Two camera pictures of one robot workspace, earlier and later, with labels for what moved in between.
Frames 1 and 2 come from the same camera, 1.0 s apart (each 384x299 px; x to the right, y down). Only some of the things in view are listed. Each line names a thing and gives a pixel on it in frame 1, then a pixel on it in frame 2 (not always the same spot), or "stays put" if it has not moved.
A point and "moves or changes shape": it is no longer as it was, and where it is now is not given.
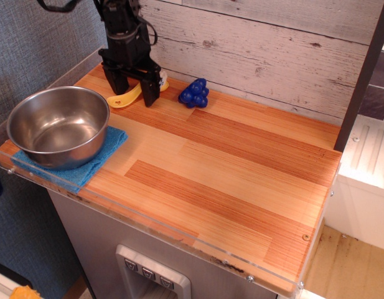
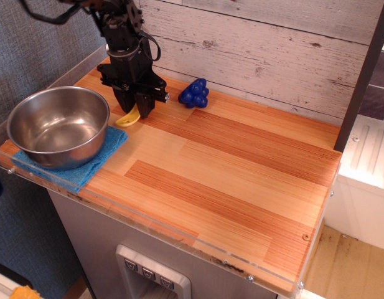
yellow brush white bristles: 119,100 moves or changes shape
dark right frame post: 365,75 stays put
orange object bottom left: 25,292 stays put
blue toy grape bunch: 195,94 stays put
